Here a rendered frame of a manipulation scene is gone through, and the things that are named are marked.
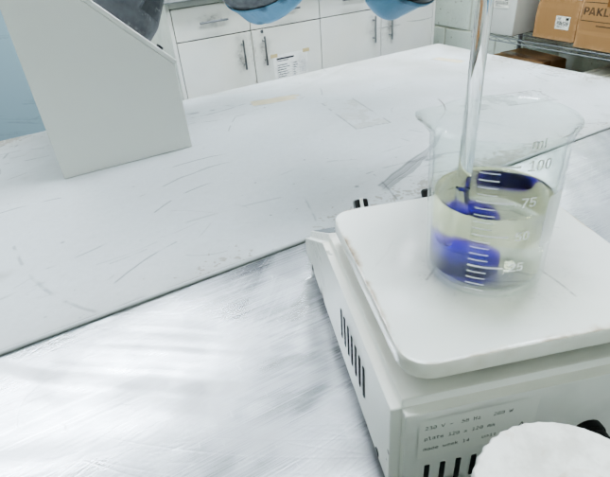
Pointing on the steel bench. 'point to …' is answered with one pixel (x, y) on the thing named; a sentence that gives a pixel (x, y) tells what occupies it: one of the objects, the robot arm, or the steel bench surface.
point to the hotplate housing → (457, 386)
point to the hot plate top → (455, 323)
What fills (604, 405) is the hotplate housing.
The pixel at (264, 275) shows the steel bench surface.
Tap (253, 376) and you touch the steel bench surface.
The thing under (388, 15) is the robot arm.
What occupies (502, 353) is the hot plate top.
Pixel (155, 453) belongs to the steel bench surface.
